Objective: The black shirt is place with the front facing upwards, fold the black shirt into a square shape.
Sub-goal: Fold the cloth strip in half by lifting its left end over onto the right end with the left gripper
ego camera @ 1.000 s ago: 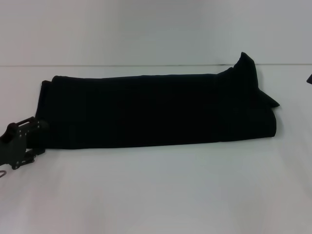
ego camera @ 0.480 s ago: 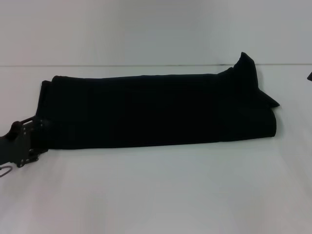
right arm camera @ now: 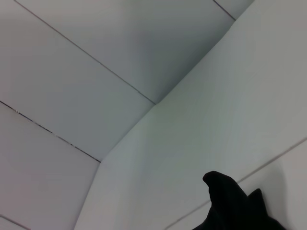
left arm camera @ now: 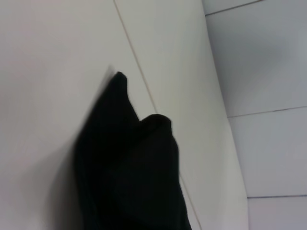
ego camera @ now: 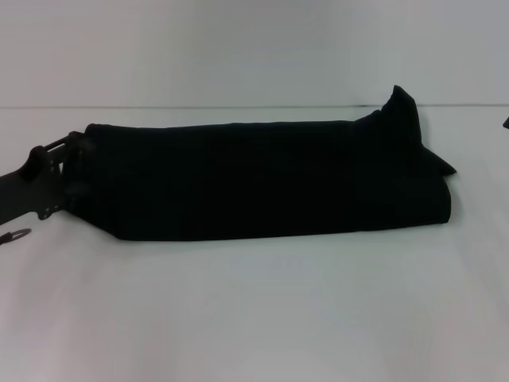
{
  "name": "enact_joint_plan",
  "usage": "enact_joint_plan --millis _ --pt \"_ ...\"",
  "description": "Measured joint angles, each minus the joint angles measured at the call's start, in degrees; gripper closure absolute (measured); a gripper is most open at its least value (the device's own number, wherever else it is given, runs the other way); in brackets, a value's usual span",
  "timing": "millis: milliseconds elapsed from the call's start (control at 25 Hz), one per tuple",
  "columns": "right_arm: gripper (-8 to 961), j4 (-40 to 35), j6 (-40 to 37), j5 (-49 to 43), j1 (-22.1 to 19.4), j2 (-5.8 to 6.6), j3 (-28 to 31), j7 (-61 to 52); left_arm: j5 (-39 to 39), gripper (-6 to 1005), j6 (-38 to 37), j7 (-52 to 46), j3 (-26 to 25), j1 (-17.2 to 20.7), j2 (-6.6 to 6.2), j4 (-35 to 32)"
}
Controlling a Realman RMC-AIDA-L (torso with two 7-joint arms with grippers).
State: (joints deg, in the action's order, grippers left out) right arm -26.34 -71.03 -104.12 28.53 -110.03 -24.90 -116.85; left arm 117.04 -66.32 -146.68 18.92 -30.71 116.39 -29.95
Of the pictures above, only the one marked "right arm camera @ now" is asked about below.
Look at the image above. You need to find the black shirt with FREE print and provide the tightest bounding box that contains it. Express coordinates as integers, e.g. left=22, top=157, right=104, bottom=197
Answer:
left=191, top=171, right=286, bottom=230

